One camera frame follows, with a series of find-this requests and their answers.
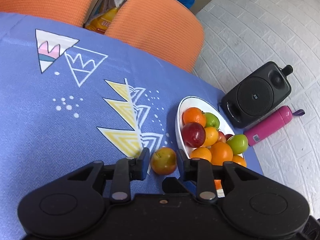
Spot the yellow plastic bag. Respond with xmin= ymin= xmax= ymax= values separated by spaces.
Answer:
xmin=84 ymin=0 xmax=143 ymax=35

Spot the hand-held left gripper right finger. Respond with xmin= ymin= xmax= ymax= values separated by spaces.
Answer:
xmin=177 ymin=149 xmax=260 ymax=204

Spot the black speaker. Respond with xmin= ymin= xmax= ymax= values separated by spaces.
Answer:
xmin=220 ymin=61 xmax=293 ymax=129

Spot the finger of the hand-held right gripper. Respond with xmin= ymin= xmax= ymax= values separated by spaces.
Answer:
xmin=162 ymin=177 xmax=192 ymax=195

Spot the green apple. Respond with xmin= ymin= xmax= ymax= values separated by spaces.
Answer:
xmin=204 ymin=112 xmax=220 ymax=128
xmin=226 ymin=134 xmax=249 ymax=155

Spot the white plate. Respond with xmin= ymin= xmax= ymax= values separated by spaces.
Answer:
xmin=174 ymin=96 xmax=248 ymax=198

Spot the dark red apple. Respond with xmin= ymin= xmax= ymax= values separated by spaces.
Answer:
xmin=181 ymin=122 xmax=206 ymax=148

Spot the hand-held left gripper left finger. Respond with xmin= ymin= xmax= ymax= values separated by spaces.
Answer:
xmin=66 ymin=147 xmax=150 ymax=204

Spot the pink bottle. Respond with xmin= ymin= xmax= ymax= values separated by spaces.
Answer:
xmin=244 ymin=105 xmax=305 ymax=146

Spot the blue printed tablecloth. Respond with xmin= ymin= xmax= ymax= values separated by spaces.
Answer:
xmin=0 ymin=12 xmax=263 ymax=205

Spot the yellow-red small apple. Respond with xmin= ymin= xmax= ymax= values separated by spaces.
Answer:
xmin=150 ymin=147 xmax=178 ymax=176

